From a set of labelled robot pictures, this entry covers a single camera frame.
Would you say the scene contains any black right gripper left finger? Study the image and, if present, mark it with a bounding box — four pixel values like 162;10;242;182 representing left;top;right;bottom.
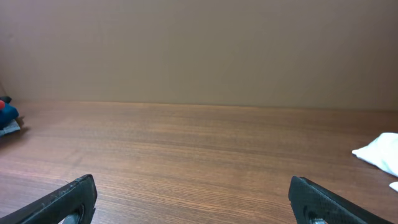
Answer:
1;174;98;224

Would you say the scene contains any white t-shirt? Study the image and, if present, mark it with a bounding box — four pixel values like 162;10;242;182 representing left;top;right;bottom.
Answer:
352;133;397;177

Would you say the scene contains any black folded garment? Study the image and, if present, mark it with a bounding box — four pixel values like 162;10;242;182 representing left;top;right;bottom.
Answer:
0;96;12;103

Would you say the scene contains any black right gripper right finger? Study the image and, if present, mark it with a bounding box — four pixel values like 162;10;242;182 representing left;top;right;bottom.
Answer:
288;176;392;224

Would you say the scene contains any grey folded garment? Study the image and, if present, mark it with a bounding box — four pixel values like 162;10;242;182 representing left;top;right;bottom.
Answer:
0;119;21;136

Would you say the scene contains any blue folded garment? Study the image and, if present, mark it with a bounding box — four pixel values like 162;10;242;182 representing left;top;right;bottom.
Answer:
0;103;19;129

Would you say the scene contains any red folded t-shirt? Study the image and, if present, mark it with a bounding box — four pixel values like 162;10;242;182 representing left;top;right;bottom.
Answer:
0;100;6;110

